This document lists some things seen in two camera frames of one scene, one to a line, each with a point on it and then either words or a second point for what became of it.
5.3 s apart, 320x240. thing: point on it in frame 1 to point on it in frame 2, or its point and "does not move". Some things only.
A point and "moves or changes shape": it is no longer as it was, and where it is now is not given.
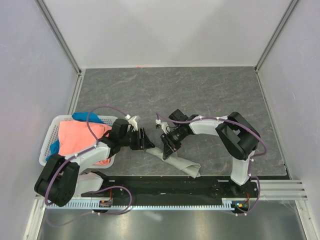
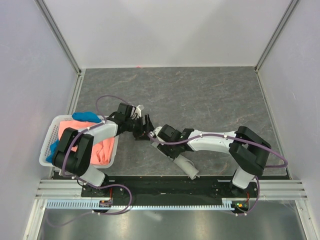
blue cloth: (54, 148) does not move
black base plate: (211, 187) does not move
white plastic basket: (52, 135) does not move
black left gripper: (143, 143) to (142, 133)
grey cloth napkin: (193, 169) moves or changes shape
